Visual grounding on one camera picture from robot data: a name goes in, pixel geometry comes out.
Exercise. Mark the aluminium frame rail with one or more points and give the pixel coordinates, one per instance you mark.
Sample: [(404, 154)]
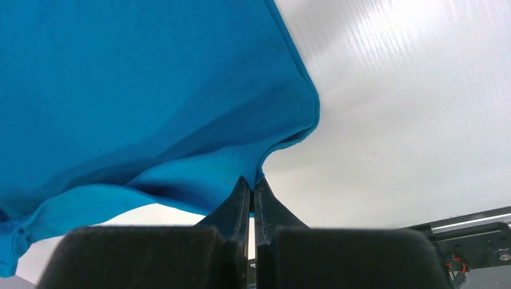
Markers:
[(501, 215)]

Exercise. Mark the blue t shirt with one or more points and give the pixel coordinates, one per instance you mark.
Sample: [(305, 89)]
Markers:
[(107, 106)]

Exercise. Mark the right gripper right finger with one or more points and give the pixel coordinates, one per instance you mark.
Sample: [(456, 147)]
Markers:
[(289, 254)]

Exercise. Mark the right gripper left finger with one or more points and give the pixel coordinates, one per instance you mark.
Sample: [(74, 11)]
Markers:
[(210, 254)]

